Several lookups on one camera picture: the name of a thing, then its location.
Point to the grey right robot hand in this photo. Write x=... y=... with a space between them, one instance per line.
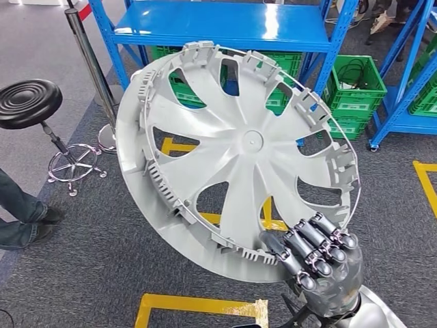
x=327 y=271

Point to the grey plastic wheel hubcap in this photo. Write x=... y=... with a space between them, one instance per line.
x=238 y=149

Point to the blue metal shelf rack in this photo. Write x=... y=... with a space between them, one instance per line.
x=403 y=117
x=222 y=25

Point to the green plastic crate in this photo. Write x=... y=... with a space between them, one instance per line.
x=425 y=59
x=423 y=102
x=290 y=63
x=186 y=90
x=341 y=130

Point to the person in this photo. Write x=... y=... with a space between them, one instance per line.
x=382 y=20
x=20 y=217

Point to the red barrier belt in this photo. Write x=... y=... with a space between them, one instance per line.
x=84 y=12

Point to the black stool chrome base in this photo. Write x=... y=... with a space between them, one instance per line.
x=27 y=102

